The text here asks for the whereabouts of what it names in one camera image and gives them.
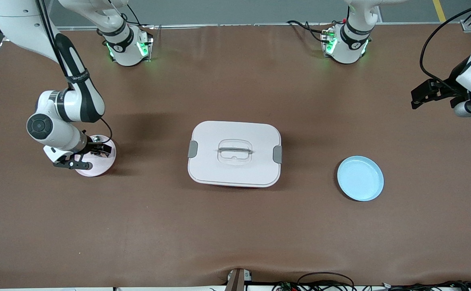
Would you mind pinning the table edge clamp bracket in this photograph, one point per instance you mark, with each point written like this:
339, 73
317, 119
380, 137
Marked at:
237, 279

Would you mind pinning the pink round plate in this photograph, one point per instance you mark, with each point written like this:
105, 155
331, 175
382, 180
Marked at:
102, 167

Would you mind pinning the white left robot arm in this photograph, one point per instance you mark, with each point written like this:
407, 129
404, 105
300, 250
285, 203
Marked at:
346, 44

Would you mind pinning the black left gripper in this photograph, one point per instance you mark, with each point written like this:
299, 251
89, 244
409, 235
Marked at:
448, 89

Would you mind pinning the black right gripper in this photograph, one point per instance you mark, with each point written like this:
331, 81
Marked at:
93, 145

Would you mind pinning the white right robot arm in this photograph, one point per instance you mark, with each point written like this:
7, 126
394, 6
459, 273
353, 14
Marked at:
78, 97

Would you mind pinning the white lunch box grey latches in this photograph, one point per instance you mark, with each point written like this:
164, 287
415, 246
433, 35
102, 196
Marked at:
234, 161

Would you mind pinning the light blue round plate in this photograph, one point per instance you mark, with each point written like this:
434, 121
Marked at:
360, 178

